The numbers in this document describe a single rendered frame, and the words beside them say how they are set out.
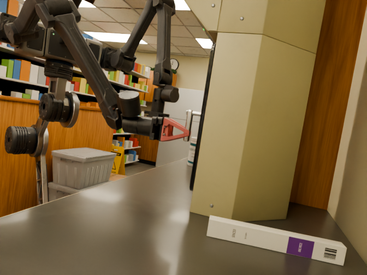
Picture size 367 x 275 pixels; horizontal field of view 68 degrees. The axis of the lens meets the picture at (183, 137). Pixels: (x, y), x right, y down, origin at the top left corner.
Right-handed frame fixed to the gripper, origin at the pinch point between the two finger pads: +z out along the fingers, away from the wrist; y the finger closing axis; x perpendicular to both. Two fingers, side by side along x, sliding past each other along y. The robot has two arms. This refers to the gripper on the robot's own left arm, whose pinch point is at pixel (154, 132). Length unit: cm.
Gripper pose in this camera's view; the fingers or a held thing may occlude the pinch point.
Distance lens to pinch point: 125.9
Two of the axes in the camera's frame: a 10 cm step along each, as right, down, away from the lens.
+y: 9.4, 1.7, -3.0
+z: -1.6, 9.8, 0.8
